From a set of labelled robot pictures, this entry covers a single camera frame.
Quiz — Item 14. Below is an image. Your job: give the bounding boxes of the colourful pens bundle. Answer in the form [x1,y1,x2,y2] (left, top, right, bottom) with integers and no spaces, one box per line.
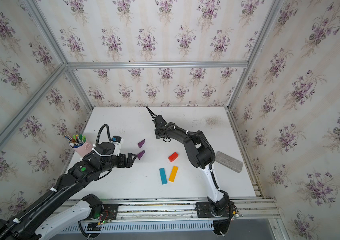
[64,135,87,149]

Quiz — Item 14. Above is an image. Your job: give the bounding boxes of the teal long block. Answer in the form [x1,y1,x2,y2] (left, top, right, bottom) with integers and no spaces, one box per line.
[159,168,168,185]

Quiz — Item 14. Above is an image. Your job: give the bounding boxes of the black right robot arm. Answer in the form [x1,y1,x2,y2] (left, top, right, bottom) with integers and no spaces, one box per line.
[146,107,237,236]

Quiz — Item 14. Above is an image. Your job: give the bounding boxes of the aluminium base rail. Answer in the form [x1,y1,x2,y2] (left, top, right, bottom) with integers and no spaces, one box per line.
[28,196,282,235]

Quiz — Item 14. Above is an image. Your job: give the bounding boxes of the yellow long block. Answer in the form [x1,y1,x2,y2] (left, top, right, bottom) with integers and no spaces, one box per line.
[169,166,179,183]

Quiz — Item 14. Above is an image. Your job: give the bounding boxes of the grey eraser pad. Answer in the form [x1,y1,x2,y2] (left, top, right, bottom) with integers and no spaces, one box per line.
[216,151,244,173]

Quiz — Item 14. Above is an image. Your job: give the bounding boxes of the purple triangle block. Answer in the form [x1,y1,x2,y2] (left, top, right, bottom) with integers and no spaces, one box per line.
[138,139,146,149]
[137,150,145,160]

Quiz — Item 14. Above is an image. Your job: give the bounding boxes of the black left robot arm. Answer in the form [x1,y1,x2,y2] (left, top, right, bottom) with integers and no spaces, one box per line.
[0,142,137,240]

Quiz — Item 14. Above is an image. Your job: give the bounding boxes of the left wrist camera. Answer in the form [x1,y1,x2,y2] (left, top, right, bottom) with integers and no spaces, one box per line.
[111,136,124,157]

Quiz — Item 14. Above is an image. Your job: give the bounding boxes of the pink pen cup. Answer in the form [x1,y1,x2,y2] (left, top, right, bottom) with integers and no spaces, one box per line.
[69,143,93,158]

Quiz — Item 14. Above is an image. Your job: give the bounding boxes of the red rectangular block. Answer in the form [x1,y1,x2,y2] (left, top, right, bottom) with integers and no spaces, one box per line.
[168,152,179,163]

